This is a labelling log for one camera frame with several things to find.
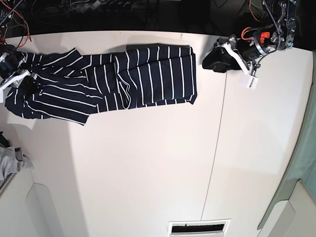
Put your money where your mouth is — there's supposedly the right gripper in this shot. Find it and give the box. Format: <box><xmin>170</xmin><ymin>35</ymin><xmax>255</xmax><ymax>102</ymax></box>
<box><xmin>0</xmin><ymin>51</ymin><xmax>39</xmax><ymax>97</ymax></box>

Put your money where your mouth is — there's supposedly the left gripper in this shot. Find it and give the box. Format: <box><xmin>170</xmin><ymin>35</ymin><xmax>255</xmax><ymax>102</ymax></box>
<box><xmin>202</xmin><ymin>31</ymin><xmax>277</xmax><ymax>73</ymax></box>

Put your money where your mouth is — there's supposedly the navy white striped t-shirt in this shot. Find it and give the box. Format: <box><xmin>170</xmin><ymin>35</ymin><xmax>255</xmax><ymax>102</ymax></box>
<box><xmin>4</xmin><ymin>45</ymin><xmax>197</xmax><ymax>125</ymax></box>

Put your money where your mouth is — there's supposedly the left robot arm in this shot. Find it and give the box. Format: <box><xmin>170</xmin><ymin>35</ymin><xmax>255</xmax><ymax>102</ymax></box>
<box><xmin>202</xmin><ymin>0</ymin><xmax>296</xmax><ymax>76</ymax></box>

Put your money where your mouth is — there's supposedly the grey cloth pile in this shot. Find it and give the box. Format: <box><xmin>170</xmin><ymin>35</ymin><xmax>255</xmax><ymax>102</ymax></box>
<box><xmin>0</xmin><ymin>146</ymin><xmax>34</xmax><ymax>183</ymax></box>

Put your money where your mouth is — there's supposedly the white slotted vent tray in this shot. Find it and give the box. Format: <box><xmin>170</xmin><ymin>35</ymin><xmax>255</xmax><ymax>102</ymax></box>
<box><xmin>167</xmin><ymin>219</ymin><xmax>231</xmax><ymax>237</ymax></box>

